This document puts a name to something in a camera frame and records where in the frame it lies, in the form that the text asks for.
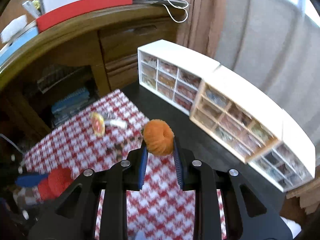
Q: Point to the wooden desk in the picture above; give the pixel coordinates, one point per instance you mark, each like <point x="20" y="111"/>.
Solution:
<point x="98" y="48"/>

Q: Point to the orange curtain left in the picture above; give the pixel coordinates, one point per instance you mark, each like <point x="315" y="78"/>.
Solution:
<point x="201" y="31"/>

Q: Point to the orange fuzzy scrunchie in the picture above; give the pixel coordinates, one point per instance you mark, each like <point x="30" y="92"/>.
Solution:
<point x="159" y="138"/>

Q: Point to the red white checkered cloth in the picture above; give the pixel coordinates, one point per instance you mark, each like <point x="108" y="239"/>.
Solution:
<point x="161" y="210"/>

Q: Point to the white sheer curtain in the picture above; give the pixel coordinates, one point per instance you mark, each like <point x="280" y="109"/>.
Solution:
<point x="274" y="44"/>

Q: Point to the blue books stack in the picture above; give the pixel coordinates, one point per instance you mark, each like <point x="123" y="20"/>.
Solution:
<point x="65" y="108"/>

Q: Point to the white drawer organizer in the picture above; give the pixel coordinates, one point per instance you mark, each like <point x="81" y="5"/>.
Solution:
<point x="173" y="72"/>
<point x="291" y="163"/>

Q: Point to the yellow orange flower mirror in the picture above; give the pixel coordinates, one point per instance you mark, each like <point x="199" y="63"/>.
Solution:
<point x="100" y="121"/>

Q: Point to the white drawer organizer right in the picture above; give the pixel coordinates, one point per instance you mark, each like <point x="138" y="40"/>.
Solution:
<point x="291" y="163"/>

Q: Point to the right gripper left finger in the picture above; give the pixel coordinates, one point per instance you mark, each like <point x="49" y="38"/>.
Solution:
<point x="73" y="214"/>

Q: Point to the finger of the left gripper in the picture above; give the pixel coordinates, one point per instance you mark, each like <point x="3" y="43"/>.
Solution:
<point x="30" y="179"/>

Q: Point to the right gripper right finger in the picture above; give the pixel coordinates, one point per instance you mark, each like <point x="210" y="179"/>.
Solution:
<point x="226" y="197"/>

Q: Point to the red fuzzy scrunchie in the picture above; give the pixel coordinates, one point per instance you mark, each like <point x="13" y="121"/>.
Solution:
<point x="55" y="184"/>

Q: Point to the white drawer organizer left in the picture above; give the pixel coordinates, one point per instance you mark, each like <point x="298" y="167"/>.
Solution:
<point x="173" y="72"/>

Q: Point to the beige drawer organizer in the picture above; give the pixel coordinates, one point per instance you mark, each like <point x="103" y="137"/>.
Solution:
<point x="237" y="115"/>

